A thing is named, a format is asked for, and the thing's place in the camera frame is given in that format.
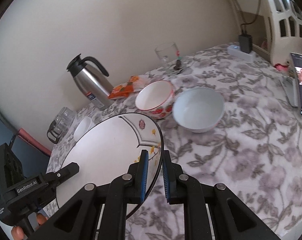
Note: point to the white plastic chair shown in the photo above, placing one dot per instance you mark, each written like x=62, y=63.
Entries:
x=284, y=22

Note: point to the glass teapot black handle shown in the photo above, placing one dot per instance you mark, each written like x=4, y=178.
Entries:
x=56, y=131

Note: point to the white power strip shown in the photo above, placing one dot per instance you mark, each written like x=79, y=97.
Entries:
x=234, y=50

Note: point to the orange snack packet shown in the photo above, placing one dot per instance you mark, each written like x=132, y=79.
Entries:
x=121, y=91
x=137, y=83

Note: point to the stainless steel thermos jug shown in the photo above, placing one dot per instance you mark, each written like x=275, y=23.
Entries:
x=91, y=78

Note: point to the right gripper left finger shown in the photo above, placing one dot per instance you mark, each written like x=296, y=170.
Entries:
x=99, y=212

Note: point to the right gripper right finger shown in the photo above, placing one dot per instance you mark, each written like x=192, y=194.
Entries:
x=210, y=212

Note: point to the black rimmed ginkgo plate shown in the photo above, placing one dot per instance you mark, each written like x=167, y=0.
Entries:
x=106, y=151

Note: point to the upturned glass cups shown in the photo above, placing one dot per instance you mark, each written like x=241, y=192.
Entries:
x=67, y=115

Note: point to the pale blue floral bowl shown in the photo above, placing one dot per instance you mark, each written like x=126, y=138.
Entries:
x=199, y=109

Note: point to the floral grey tablecloth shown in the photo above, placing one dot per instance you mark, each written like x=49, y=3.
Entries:
x=256, y=149

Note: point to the strawberry pattern bowl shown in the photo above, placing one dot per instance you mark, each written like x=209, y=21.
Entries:
x=156, y=99

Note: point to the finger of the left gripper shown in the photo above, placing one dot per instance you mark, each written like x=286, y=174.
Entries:
x=63, y=174

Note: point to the black charger plug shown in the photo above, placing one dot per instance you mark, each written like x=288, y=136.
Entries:
x=245, y=40

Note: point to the white square bowl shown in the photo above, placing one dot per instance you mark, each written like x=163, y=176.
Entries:
x=84, y=126

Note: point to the clear glass mug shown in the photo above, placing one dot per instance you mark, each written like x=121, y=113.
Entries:
x=169, y=55

